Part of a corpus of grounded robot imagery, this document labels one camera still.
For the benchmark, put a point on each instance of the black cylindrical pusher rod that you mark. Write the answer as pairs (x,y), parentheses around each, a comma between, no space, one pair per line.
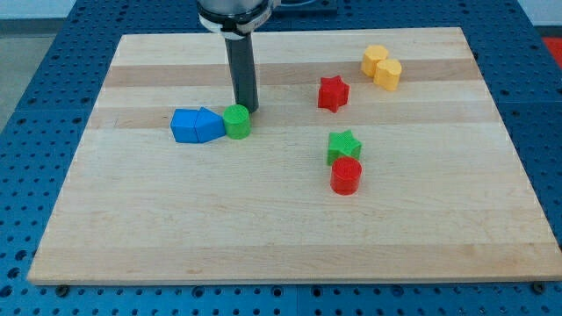
(243,72)

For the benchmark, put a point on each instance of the yellow hexagon block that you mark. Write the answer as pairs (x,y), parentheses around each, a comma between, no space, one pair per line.
(372,55)

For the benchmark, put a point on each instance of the green star block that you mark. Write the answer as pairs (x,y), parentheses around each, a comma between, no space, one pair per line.
(342,144)

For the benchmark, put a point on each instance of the red cylinder block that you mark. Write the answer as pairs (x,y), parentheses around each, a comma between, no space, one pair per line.
(345,175)

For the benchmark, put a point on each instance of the yellow heart block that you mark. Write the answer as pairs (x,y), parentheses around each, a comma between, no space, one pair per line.
(387,74)

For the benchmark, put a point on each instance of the wooden board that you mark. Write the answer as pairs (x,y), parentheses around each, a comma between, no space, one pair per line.
(443,196)

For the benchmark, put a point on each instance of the green cylinder block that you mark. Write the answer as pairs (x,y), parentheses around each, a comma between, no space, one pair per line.
(237,121)

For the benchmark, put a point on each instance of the red star block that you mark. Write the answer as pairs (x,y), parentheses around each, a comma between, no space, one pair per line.
(333,93)

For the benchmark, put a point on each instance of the blue pentagon block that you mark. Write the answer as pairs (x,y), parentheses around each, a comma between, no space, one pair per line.
(209,125)

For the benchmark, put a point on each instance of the blue cube block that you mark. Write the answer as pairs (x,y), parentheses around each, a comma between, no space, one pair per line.
(183,124)

